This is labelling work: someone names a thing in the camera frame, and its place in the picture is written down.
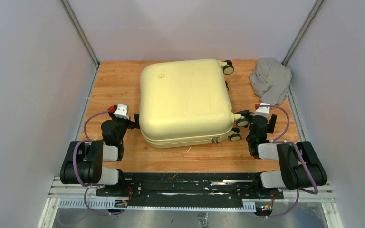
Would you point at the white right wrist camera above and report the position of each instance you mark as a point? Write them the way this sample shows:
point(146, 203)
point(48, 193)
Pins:
point(263, 110)

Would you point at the cream suitcase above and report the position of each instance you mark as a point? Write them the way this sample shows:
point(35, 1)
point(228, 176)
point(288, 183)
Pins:
point(186, 103)

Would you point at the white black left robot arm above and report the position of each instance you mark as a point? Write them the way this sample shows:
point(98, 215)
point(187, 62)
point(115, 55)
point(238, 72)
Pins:
point(83, 162)

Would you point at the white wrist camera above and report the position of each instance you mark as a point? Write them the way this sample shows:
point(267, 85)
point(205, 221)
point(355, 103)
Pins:
point(123, 111)
point(263, 110)

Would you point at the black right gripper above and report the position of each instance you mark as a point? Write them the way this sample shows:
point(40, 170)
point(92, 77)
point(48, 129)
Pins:
point(272, 124)

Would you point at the grey crumpled cloth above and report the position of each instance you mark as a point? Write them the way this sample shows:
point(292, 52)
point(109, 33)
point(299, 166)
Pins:
point(270, 81)

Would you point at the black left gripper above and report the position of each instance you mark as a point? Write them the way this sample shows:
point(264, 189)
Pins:
point(136, 125)

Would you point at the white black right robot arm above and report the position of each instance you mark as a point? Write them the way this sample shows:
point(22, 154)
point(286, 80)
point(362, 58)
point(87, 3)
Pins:
point(299, 165)

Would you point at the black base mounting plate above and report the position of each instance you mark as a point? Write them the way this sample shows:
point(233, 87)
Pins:
point(192, 190)

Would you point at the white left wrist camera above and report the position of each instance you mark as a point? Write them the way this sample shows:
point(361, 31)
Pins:
point(123, 111)

